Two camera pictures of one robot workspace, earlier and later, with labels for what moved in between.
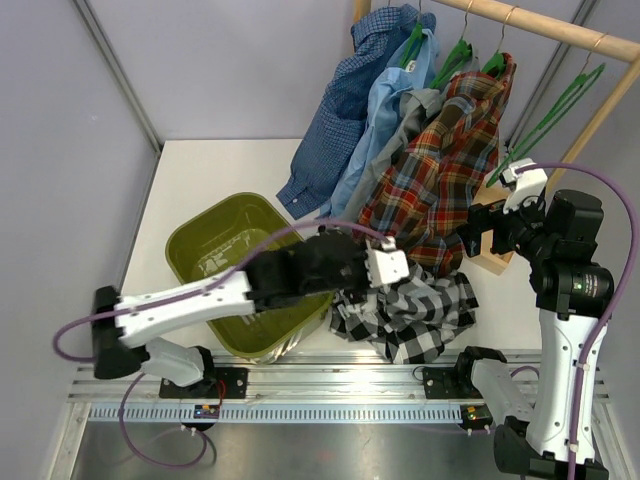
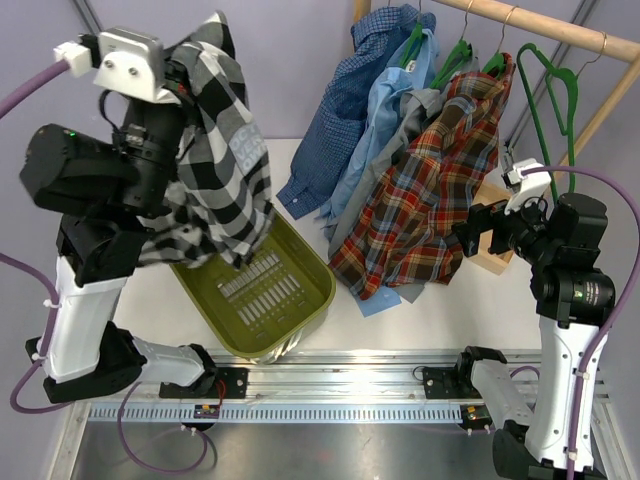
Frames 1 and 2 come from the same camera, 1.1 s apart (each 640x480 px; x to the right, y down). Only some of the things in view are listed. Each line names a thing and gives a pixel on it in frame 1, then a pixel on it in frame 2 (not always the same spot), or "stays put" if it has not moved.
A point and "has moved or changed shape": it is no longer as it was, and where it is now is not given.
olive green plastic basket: [215, 240] stays put
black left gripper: [365, 282] -> [177, 77]
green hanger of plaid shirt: [497, 64] stays put
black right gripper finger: [504, 239] stays put
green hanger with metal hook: [555, 113] has moved or changed shape
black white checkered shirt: [412, 317] -> [219, 200]
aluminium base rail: [268, 377] stays put
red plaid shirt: [423, 203] stays put
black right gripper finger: [480, 217] stays put
